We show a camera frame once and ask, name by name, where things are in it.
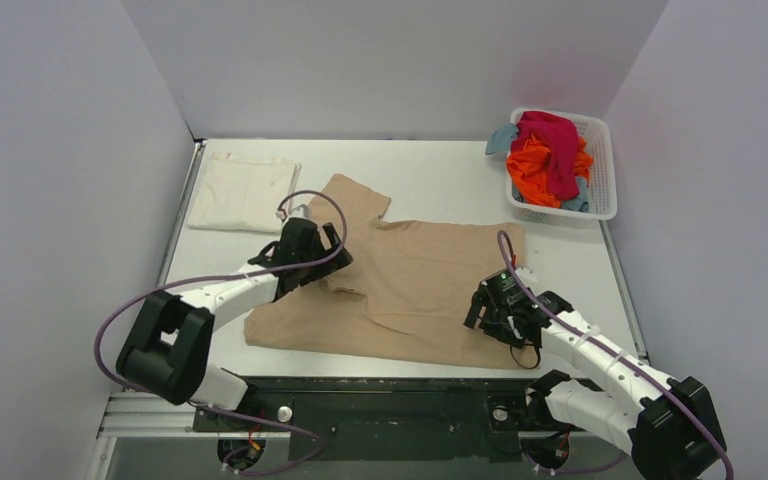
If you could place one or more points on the orange cloth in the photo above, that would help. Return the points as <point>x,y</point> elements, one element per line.
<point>528,170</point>

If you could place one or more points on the magenta red cloth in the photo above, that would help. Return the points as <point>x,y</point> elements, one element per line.
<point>561,137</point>

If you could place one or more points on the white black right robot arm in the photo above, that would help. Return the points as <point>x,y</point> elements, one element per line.
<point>669,428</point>

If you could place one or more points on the folded cream t shirt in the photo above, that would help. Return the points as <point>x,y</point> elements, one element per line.
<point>242,195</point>

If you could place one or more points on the aluminium rail frame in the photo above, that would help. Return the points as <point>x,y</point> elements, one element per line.
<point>141,415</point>

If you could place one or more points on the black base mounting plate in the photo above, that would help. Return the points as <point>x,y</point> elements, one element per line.
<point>397,419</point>

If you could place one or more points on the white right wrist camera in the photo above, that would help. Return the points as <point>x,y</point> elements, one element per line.
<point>527,275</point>

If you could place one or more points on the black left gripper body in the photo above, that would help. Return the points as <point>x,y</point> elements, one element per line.
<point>321,258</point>

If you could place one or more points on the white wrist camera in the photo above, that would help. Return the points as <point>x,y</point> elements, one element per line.
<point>527,275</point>
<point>298,212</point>

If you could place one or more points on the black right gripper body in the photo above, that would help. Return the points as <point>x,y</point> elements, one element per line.
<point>490,316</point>

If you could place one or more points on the white perforated plastic basket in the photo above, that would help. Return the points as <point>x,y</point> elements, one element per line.
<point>601,192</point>

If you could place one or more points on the teal blue cloth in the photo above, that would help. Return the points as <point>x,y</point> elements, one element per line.
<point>502,138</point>

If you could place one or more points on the tan beige t shirt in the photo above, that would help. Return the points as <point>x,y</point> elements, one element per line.
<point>404,296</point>

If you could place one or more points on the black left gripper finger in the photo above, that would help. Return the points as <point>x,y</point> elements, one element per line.
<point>336,245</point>
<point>301,277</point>

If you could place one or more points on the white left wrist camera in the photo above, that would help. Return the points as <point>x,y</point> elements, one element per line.
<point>298,212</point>

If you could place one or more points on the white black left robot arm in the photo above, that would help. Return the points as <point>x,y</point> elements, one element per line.
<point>167,349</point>

